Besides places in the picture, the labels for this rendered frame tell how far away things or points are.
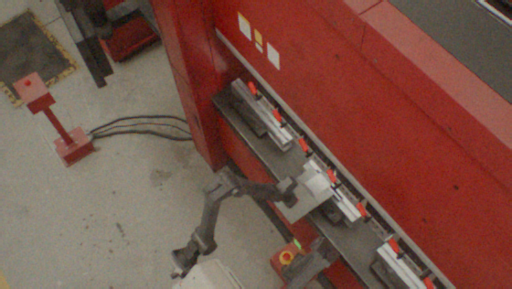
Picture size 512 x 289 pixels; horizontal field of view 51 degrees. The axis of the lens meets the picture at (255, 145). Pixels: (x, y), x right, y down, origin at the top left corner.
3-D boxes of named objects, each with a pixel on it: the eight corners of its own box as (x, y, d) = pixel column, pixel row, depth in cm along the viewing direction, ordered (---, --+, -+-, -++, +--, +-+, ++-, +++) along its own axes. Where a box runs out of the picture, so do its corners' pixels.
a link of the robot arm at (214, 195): (199, 180, 203) (214, 199, 198) (229, 166, 209) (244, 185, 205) (188, 240, 236) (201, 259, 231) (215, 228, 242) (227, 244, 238)
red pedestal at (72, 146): (54, 149, 404) (4, 84, 332) (83, 132, 410) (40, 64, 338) (66, 168, 396) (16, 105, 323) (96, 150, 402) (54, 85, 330)
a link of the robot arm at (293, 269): (314, 243, 211) (335, 262, 210) (321, 233, 214) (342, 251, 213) (276, 272, 247) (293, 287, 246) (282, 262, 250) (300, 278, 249)
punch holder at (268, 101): (257, 98, 275) (255, 79, 260) (271, 90, 277) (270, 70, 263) (274, 118, 268) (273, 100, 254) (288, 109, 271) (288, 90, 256)
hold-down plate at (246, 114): (229, 102, 311) (229, 100, 308) (236, 98, 312) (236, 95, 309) (259, 138, 298) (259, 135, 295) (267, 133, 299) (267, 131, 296)
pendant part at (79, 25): (70, 32, 295) (45, -17, 264) (90, 23, 298) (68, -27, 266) (98, 90, 275) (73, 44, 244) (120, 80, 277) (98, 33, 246)
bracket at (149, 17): (108, 19, 312) (104, 11, 306) (144, 0, 318) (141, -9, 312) (142, 63, 295) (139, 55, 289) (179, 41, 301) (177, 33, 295)
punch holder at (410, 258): (392, 250, 232) (400, 237, 218) (407, 239, 234) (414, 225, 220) (417, 277, 226) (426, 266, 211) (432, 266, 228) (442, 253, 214)
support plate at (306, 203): (269, 198, 268) (269, 197, 267) (310, 168, 274) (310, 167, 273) (291, 224, 260) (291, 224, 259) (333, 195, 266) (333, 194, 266)
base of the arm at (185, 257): (169, 251, 234) (185, 273, 229) (180, 240, 231) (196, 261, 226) (182, 250, 241) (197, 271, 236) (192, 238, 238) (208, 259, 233)
